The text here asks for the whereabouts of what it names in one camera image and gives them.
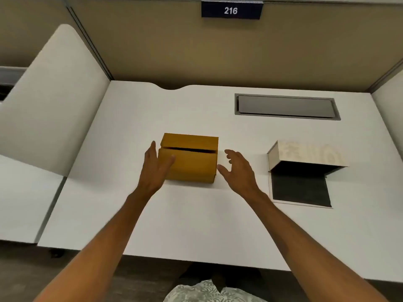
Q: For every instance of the yellow cardboard box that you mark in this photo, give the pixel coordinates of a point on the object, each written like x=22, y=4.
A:
x=190, y=158

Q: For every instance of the dark blue number sign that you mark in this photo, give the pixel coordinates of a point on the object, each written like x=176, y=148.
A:
x=232, y=10

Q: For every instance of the white desk divider panel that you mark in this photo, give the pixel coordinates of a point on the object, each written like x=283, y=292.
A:
x=50, y=103
x=388, y=113

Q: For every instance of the person's left thumb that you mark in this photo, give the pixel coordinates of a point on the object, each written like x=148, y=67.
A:
x=169, y=161

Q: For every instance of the person's right hand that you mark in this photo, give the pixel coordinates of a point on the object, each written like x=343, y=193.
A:
x=241, y=177

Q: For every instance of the person's left hand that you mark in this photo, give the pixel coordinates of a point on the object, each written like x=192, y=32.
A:
x=153, y=176

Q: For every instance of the person's right thumb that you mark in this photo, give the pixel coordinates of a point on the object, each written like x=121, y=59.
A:
x=223, y=170

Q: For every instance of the open white box black lining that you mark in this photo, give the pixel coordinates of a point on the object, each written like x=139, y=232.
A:
x=302, y=176

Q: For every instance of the person's left forearm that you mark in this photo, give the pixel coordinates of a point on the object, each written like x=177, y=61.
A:
x=96, y=245

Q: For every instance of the person's right forearm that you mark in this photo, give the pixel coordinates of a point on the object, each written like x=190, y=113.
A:
x=310, y=251

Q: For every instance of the person's patterned shirt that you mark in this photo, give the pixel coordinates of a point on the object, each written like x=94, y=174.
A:
x=207, y=292

